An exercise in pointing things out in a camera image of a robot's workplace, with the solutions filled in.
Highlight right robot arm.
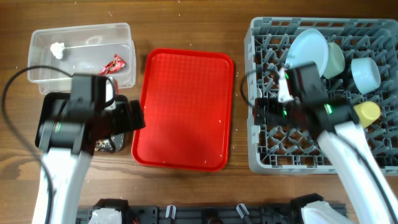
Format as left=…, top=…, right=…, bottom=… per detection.
left=245, top=63, right=397, bottom=223

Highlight mint green bowl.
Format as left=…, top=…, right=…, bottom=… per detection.
left=323, top=42, right=345, bottom=79

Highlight light blue plate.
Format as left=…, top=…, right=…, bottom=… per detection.
left=285, top=29, right=329, bottom=77

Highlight light blue bowl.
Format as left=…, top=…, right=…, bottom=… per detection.
left=351, top=57, right=381, bottom=95

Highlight grey dishwasher rack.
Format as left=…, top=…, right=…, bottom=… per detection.
left=244, top=17, right=397, bottom=176

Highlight white tissue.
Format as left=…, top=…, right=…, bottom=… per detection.
left=50, top=42, right=65, bottom=60

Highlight rice and peanut leftovers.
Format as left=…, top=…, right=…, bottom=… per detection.
left=95, top=139, right=116, bottom=152

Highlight red serving tray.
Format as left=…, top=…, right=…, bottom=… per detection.
left=131, top=48, right=234, bottom=172

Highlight right black cable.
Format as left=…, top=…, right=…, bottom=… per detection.
left=241, top=68, right=398, bottom=224

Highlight black cable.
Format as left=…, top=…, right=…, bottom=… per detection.
left=241, top=68, right=398, bottom=224
left=1, top=65, right=75, bottom=224

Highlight red snack wrapper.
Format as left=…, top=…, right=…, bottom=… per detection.
left=99, top=54, right=126, bottom=75

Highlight yellow plastic cup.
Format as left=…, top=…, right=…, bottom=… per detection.
left=354, top=101, right=381, bottom=128

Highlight black plastic tray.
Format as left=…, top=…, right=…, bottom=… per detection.
left=35, top=92, right=125, bottom=152

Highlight left black cable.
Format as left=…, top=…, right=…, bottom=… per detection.
left=1, top=65, right=75, bottom=224

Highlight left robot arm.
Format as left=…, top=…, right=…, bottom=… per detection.
left=32, top=73, right=145, bottom=223

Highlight white plastic spoon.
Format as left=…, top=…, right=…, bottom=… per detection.
left=257, top=88, right=262, bottom=98

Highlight clear plastic bin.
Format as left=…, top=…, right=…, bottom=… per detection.
left=27, top=22, right=136, bottom=89

